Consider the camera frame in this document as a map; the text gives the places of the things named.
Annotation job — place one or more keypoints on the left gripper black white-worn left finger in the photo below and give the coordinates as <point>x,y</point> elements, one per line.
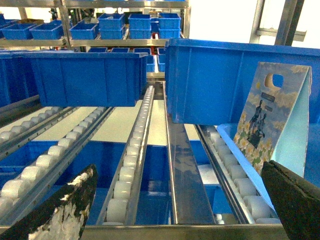
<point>63,216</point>

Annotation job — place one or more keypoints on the large blue bin right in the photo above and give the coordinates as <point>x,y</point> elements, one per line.
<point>208,82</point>

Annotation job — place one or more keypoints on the flower gift bag with figures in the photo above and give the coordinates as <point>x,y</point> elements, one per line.
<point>274,123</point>

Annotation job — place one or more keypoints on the large blue bin left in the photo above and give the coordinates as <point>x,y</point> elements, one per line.
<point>88,79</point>

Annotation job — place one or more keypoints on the large blue bin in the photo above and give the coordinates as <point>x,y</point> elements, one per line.
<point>208,82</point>
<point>88,79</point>

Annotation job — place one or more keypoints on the steel roller rack frame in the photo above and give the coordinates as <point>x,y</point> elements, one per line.
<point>153,216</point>

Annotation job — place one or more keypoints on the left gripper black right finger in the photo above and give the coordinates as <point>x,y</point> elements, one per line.
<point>295,200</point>

